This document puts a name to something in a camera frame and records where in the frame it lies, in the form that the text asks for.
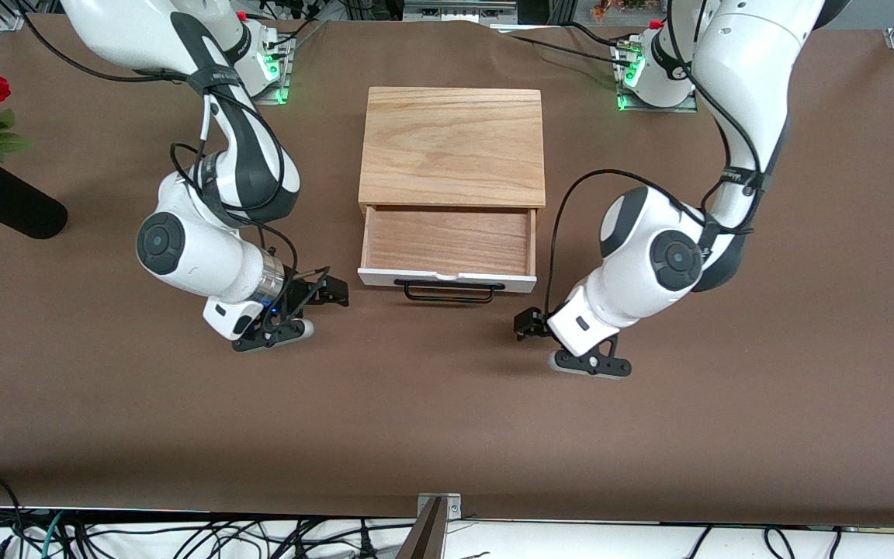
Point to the black cylindrical vase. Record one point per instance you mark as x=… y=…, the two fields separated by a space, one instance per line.
x=12 y=206

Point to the orange artificial flowers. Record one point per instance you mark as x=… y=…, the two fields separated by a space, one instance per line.
x=610 y=8

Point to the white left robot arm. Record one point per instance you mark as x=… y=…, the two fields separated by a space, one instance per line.
x=649 y=264

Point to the light wooden drawer cabinet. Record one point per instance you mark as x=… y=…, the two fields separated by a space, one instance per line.
x=453 y=147

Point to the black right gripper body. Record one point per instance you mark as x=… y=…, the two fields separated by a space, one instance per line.
x=301 y=296

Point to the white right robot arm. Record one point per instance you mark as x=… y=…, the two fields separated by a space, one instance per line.
x=183 y=248

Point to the grey metal control box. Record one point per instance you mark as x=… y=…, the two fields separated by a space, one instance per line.
x=459 y=9

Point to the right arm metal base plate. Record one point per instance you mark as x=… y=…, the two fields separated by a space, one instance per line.
x=284 y=85

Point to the brown paper table cover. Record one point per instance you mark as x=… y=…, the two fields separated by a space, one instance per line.
x=447 y=419

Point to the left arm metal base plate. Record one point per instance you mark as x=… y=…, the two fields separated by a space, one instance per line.
x=672 y=109

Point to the small metal clamp bracket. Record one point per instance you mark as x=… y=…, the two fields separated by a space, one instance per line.
x=453 y=508

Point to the wooden drawer with white front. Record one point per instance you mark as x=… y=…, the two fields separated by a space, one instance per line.
x=447 y=241

